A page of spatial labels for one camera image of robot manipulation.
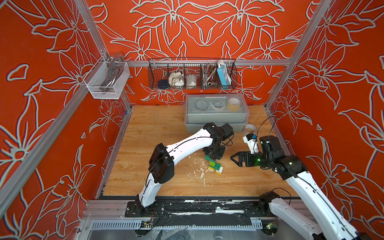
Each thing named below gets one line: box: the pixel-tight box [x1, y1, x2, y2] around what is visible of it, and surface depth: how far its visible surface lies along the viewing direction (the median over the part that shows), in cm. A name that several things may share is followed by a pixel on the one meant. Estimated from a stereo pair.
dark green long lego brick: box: [208, 160, 222, 171], surface depth 83 cm
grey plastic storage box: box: [184, 93, 250, 133], surface depth 97 cm
